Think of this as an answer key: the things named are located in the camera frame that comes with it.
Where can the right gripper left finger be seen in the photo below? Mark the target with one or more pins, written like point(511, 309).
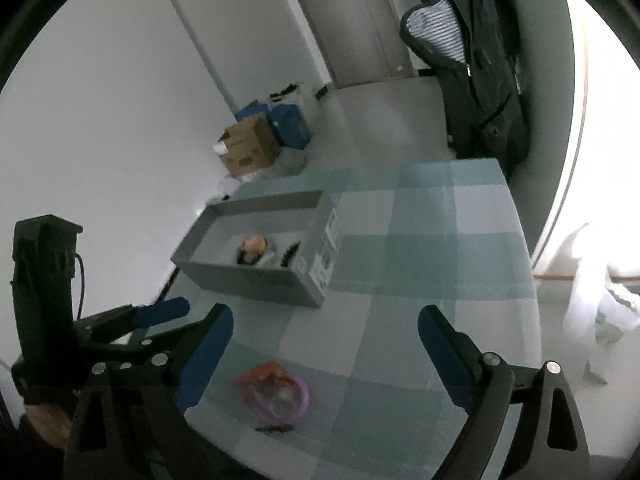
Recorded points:
point(200, 367)

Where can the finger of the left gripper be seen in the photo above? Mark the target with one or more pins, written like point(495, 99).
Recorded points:
point(108, 326)

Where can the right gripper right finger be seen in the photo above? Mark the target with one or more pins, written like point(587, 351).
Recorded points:
point(479, 383)

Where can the left hand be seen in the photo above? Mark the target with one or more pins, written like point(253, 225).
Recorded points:
point(51, 423)

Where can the teal checkered tablecloth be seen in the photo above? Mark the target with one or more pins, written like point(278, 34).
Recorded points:
point(442, 233)

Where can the white bag by window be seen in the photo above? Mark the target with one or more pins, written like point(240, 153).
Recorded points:
point(600, 311)

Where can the grey cardboard box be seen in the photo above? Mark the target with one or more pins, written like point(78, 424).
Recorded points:
point(279, 248)

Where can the brown cardboard box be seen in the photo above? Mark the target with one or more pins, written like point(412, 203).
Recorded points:
point(247, 146)

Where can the blue box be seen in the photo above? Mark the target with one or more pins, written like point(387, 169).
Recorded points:
point(286, 121)

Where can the black hanging jacket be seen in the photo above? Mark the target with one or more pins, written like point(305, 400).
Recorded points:
point(472, 47)

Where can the door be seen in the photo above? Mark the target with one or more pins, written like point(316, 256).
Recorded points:
point(359, 40)

